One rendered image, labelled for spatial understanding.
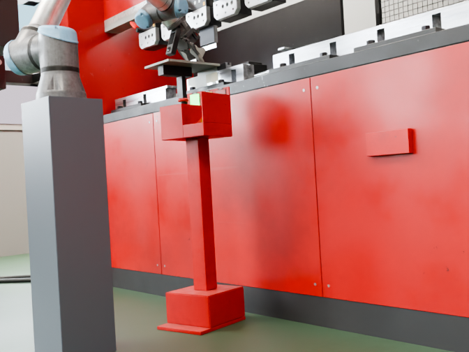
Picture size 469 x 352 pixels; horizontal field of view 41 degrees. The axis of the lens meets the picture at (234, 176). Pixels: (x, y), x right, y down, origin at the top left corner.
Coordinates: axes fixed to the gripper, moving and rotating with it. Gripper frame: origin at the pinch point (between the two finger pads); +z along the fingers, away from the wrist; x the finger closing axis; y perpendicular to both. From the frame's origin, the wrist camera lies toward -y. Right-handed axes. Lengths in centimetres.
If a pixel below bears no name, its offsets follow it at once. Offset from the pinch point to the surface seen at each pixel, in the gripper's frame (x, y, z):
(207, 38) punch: -0.5, 12.2, -5.1
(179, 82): -0.4, -12.8, -0.4
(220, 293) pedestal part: -44, -80, 49
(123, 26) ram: 69, 26, -22
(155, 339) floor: -39, -105, 42
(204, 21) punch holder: -3.2, 13.8, -12.3
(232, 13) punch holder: -21.9, 13.0, -11.4
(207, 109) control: -45, -40, 0
